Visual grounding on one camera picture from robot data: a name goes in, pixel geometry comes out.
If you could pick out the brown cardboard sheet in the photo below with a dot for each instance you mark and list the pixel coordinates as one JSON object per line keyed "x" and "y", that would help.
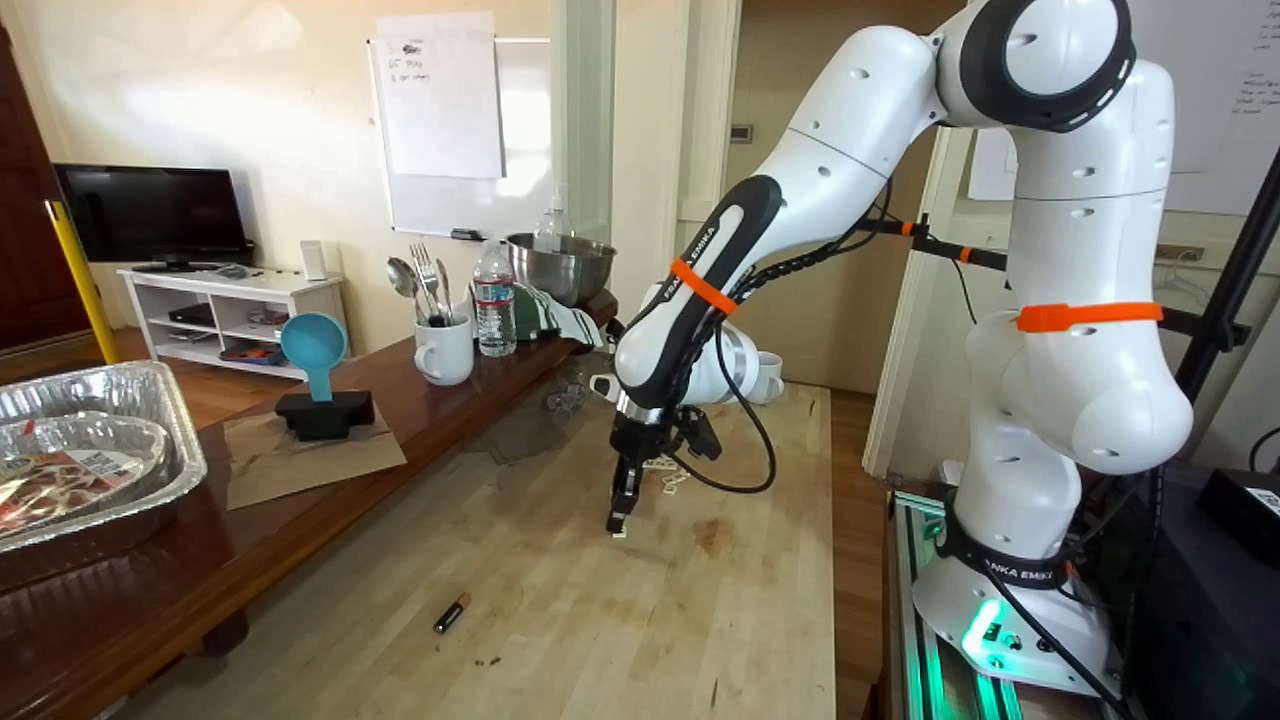
{"x": 266, "y": 463}

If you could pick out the black flat television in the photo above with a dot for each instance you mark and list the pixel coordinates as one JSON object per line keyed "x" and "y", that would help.
{"x": 169, "y": 216}

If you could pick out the blue scoop on black base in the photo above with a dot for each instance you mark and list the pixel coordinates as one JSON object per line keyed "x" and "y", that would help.
{"x": 319, "y": 345}

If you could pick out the steel mixing bowl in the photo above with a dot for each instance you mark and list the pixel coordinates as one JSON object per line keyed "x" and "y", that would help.
{"x": 575, "y": 273}

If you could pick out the yellow stick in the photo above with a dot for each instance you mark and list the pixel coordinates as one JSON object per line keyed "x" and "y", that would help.
{"x": 83, "y": 277}

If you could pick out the white paper flipchart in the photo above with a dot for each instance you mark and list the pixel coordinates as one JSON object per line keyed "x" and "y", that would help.
{"x": 465, "y": 123}

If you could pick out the aluminium foil tray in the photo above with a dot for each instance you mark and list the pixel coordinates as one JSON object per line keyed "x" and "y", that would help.
{"x": 95, "y": 445}

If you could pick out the clear water bottle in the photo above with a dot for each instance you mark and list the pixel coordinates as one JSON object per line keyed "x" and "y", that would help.
{"x": 492, "y": 305}

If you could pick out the white tv shelf unit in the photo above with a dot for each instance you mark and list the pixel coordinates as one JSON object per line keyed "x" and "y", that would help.
{"x": 227, "y": 320}

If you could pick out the white mug with utensils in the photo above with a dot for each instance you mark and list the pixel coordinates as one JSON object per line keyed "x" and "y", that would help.
{"x": 441, "y": 331}

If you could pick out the green striped dish towel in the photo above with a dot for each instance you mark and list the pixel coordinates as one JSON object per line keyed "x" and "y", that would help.
{"x": 546, "y": 317}

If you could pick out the clear pump soap bottle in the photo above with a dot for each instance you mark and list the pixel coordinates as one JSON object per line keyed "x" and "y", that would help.
{"x": 550, "y": 229}

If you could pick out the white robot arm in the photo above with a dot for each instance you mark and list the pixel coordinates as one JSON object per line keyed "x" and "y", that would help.
{"x": 1066, "y": 383}

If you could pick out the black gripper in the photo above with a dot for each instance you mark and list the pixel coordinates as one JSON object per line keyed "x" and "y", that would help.
{"x": 632, "y": 448}

